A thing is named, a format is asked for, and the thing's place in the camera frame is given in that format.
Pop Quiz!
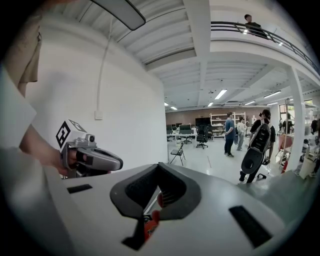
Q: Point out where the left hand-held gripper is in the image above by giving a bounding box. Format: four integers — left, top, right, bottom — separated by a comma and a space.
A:
55, 118, 124, 179

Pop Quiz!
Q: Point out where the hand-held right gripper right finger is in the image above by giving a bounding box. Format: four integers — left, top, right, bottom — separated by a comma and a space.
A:
143, 161, 286, 256

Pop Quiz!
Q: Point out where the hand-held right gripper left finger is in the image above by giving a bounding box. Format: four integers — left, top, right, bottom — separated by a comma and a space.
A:
41, 162, 161, 256

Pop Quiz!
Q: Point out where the red vacuum cleaner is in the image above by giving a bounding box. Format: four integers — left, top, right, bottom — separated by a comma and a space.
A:
142, 193, 164, 242

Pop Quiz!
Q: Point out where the person's left forearm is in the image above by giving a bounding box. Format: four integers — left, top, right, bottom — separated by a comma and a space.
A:
18, 123, 60, 171

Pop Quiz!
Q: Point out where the person's left hand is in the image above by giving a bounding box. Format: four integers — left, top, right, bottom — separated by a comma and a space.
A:
46, 144, 79, 177

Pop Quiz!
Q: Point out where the black folding chair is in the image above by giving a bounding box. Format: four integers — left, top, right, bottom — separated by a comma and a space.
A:
170, 143, 187, 167

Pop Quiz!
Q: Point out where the white office desk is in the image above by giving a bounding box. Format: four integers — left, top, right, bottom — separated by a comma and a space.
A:
166, 131, 199, 144

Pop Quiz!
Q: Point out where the black office chair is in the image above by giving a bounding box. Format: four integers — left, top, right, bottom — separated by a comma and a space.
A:
195, 124, 209, 150

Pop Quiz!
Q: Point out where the grey hard-shell backpack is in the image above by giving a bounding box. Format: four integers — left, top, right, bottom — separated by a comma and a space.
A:
240, 122, 272, 174

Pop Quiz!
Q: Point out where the white shelving unit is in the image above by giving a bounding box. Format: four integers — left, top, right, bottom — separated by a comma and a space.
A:
209, 112, 247, 140

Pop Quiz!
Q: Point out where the white trash bin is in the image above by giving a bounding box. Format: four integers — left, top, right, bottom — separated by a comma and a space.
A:
298, 151, 316, 180

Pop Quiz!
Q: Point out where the khaki shirt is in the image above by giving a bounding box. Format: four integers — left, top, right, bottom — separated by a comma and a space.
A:
4, 13, 43, 97

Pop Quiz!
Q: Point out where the grey head-worn rig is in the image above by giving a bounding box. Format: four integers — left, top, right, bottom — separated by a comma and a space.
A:
91, 0, 147, 32

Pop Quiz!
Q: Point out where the black balcony railing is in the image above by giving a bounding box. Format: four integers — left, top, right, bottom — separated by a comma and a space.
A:
210, 21, 320, 74

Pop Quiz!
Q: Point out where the white wall conduit with box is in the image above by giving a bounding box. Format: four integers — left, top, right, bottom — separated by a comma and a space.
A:
94, 17, 114, 121

